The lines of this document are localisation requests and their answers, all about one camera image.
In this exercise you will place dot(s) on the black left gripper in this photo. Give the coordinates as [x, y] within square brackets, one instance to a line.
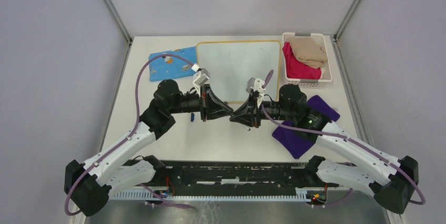
[218, 108]

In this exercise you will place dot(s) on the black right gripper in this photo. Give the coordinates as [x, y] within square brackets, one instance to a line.
[250, 107]

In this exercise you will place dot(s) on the white whiteboard marker pen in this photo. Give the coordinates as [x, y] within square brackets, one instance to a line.
[245, 127]

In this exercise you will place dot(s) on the yellow framed whiteboard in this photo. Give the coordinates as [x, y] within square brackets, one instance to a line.
[232, 63]

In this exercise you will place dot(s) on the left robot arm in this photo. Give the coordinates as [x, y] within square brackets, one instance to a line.
[91, 183]

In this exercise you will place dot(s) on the purple cloth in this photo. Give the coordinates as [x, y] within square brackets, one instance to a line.
[296, 145]

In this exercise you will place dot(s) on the red cloth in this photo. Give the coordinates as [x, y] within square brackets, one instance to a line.
[296, 69]

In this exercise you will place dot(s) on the blue cartoon cloth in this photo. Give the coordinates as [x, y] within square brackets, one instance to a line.
[171, 67]

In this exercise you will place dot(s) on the white plastic basket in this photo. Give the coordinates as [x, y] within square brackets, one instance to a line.
[326, 71]

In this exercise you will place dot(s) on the beige cloth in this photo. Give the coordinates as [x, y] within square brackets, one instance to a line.
[308, 52]

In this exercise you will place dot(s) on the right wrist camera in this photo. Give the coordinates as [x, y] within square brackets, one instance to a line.
[256, 86]

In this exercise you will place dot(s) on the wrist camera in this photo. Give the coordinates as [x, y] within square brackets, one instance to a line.
[256, 86]
[200, 77]

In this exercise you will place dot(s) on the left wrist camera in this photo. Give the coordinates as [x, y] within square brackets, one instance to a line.
[200, 77]

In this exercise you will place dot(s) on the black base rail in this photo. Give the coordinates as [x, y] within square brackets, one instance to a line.
[217, 178]

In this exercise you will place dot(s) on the white slotted cable duct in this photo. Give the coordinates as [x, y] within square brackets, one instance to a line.
[146, 195]

